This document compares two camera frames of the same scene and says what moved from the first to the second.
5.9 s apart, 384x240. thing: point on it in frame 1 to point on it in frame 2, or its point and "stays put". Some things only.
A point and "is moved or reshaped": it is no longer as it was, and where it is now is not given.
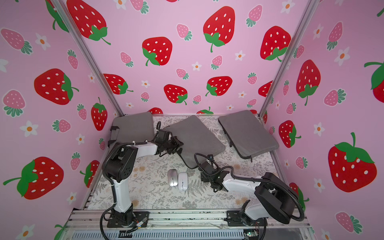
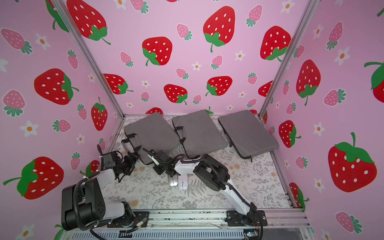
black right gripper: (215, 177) to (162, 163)
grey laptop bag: (200, 144) is moved or reshaped
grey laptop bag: (247, 135) stays put
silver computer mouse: (172, 177) stays put
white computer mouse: (182, 181) stays put
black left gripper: (177, 144) to (131, 162)
